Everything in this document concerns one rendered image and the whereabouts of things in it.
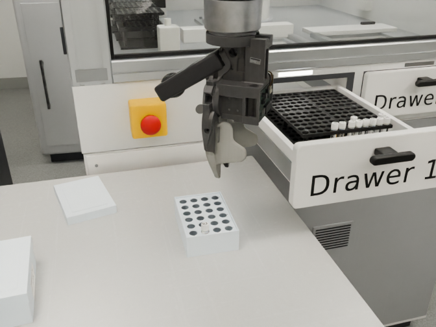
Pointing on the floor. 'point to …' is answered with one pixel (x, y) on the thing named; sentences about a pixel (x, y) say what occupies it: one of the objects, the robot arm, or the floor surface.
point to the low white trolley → (178, 257)
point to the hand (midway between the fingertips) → (218, 163)
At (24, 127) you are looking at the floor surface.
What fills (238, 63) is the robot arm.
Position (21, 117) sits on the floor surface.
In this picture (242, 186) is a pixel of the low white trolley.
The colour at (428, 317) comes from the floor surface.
